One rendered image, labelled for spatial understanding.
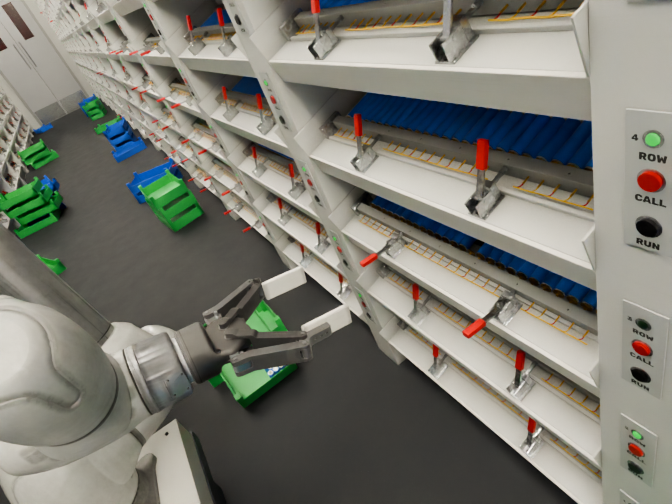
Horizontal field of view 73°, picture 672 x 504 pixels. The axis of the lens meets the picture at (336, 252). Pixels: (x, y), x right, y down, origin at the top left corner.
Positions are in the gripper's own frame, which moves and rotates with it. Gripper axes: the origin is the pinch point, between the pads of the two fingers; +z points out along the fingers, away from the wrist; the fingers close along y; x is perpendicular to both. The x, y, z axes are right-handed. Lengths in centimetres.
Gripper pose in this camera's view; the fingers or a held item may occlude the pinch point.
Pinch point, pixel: (318, 294)
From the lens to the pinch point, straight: 66.6
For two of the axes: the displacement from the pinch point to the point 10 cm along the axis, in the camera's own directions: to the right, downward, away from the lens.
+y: 5.0, 3.5, -7.9
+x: -1.7, -8.6, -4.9
